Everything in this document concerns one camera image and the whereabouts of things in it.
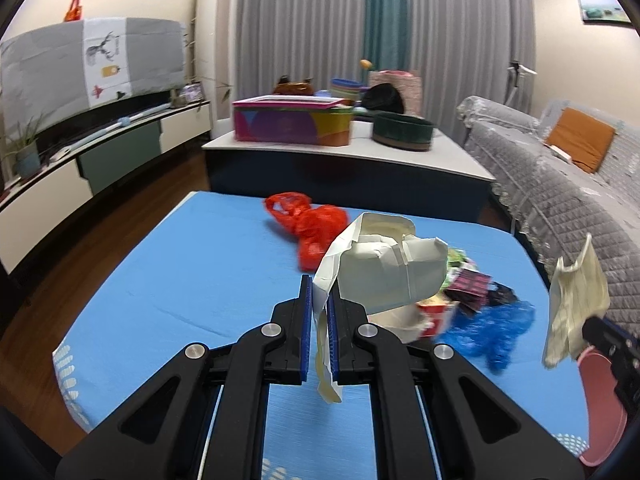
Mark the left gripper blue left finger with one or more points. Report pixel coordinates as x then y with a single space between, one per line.
305 331

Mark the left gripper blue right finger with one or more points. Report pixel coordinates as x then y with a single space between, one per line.
334 335

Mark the red plastic bag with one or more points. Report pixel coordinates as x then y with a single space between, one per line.
315 228

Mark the cream plastic bag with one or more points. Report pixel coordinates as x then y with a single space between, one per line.
578 291

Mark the white torn paper carton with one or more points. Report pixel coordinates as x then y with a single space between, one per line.
378 261

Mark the blue plastic bag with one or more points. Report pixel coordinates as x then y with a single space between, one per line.
491 334

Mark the black plastic wrapper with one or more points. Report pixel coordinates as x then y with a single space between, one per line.
500 295

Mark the green panda snack packet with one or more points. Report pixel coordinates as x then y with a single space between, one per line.
457 260

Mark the pink black snack wrapper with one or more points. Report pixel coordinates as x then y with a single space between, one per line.
470 290

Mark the pink trash bin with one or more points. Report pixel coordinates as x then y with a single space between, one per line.
607 418

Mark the blue patterned table cloth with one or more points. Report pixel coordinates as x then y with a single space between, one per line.
185 364

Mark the grey quilted sofa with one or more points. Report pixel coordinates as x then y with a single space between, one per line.
553 203

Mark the colourful rectangular tin box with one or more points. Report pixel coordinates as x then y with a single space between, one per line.
311 120

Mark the white coffee table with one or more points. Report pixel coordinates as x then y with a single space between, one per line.
444 182

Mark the dark green round tin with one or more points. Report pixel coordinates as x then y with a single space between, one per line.
407 132

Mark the brown teapot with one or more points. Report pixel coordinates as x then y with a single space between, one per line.
286 87

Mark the stacked coloured bowls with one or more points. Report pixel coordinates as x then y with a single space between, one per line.
346 89

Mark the orange cushion far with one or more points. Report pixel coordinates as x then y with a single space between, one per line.
584 138

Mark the teal curtain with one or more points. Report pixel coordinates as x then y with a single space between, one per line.
386 34

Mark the white standing air conditioner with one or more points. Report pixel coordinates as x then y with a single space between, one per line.
215 56

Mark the white tv cabinet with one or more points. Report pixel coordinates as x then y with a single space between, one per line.
33 209

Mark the white floor lamp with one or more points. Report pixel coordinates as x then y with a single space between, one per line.
517 72

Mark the small potted plant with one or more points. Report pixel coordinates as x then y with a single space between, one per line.
22 148

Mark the grey curtain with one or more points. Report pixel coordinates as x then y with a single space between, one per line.
459 48

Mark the covered television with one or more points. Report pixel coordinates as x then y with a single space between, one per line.
55 72

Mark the framed landscape painting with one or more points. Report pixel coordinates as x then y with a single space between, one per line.
603 11

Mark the small photo frame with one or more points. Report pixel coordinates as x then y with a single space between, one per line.
192 93

